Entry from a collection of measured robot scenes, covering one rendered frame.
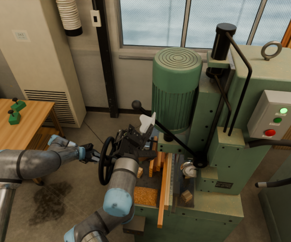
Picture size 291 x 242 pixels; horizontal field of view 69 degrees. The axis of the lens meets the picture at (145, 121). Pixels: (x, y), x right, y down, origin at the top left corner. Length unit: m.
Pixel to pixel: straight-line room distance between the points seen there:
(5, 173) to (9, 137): 1.16
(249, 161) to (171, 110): 0.42
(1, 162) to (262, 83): 0.94
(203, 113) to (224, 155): 0.17
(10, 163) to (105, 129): 1.76
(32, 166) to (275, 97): 0.86
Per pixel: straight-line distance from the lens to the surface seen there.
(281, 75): 0.77
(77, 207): 2.12
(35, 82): 2.43
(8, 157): 0.96
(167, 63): 0.74
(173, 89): 0.74
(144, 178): 1.12
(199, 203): 1.21
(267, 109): 0.73
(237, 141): 0.81
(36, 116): 2.19
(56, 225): 2.11
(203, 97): 0.79
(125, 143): 0.68
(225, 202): 1.25
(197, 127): 0.89
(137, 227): 1.32
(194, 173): 1.03
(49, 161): 0.94
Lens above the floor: 1.87
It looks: 45 degrees down
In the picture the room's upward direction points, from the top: straight up
